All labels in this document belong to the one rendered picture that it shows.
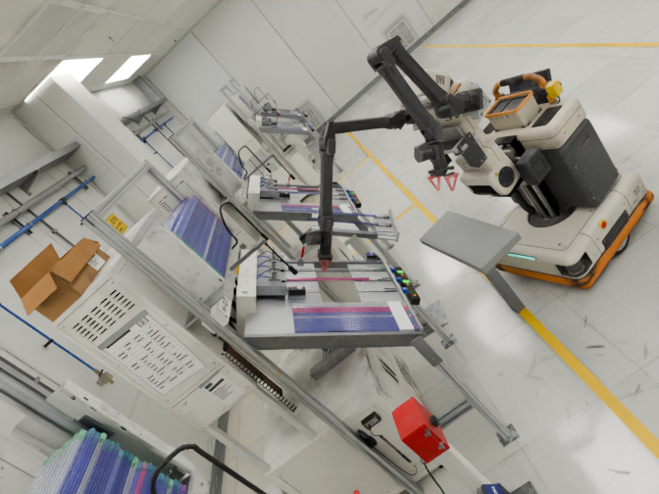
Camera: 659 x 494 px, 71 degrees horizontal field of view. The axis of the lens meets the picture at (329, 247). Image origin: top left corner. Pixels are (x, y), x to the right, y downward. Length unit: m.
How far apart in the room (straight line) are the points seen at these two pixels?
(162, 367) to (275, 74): 8.14
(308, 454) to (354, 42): 8.43
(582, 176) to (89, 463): 2.30
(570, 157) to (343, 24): 7.62
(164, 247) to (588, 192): 1.99
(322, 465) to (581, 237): 1.64
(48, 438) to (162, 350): 0.80
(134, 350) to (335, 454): 0.98
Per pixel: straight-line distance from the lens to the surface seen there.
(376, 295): 2.16
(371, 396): 2.06
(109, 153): 5.19
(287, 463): 2.25
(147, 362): 1.91
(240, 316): 1.99
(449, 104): 2.03
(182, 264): 1.80
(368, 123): 2.33
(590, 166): 2.63
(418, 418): 1.62
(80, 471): 0.97
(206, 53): 9.65
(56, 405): 1.09
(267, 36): 9.59
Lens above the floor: 1.90
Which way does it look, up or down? 22 degrees down
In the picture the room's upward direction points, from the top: 43 degrees counter-clockwise
